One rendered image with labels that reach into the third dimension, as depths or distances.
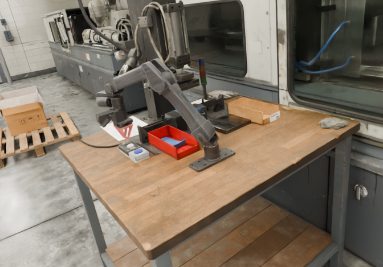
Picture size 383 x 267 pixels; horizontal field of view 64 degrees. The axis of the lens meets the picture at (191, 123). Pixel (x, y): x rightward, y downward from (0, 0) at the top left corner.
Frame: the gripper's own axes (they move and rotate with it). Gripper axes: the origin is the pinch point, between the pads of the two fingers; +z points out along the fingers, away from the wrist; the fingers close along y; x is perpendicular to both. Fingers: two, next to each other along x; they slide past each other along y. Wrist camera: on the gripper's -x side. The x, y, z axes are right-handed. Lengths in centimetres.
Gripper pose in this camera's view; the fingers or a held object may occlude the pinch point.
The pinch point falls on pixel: (125, 136)
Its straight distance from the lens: 144.7
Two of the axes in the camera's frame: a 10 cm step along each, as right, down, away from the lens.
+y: 5.9, 2.4, -7.7
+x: 8.0, -3.2, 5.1
